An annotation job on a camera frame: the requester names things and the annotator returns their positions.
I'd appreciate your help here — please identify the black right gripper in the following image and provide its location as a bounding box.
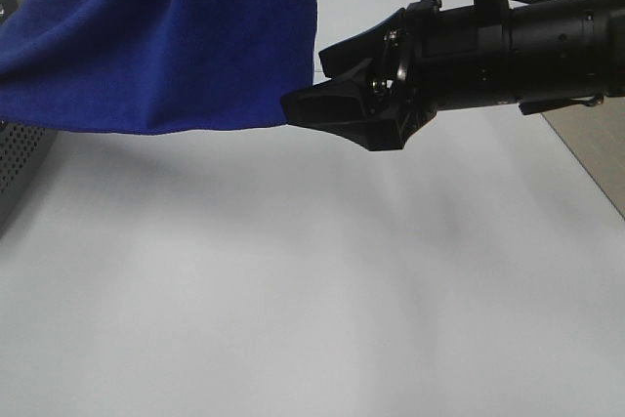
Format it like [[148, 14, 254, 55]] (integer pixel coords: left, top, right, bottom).
[[280, 0, 511, 151]]

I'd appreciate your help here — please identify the blue microfibre towel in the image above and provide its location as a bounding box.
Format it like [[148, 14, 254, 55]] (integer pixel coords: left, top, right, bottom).
[[1, 0, 317, 135]]

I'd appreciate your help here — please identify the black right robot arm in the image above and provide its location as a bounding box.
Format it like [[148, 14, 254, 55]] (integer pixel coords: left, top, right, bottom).
[[281, 0, 624, 151]]

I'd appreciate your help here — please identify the beige storage box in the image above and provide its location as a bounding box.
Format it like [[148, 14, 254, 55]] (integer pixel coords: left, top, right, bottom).
[[539, 0, 625, 220]]

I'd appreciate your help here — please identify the grey perforated plastic basket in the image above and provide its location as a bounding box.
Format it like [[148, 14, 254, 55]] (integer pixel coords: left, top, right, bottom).
[[1, 0, 57, 231]]

